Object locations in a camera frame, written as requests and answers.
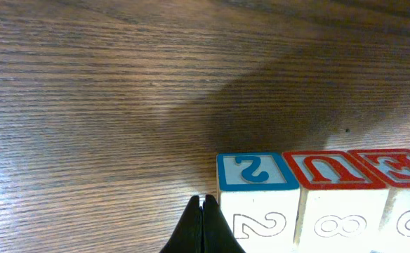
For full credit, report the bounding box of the blue edged number block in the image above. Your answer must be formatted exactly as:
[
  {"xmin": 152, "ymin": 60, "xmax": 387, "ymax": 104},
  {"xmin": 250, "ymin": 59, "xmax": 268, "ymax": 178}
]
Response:
[{"xmin": 216, "ymin": 153, "xmax": 300, "ymax": 252}]

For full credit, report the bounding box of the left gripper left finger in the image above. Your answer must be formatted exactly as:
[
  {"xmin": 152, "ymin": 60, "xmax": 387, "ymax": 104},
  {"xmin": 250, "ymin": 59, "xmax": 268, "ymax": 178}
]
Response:
[{"xmin": 160, "ymin": 195, "xmax": 202, "ymax": 253}]

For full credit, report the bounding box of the green number wooden block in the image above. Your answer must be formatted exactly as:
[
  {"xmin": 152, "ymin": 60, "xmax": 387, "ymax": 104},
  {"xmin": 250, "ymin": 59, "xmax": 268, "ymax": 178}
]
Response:
[{"xmin": 349, "ymin": 148, "xmax": 410, "ymax": 253}]

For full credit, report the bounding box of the red edged number block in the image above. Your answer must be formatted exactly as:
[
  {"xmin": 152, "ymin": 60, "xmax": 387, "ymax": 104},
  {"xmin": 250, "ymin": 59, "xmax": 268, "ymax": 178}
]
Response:
[{"xmin": 282, "ymin": 150, "xmax": 389, "ymax": 253}]

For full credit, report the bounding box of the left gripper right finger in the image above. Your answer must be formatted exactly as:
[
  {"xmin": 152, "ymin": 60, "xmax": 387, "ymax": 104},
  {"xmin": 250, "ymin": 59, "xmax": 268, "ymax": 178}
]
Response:
[{"xmin": 202, "ymin": 195, "xmax": 245, "ymax": 253}]

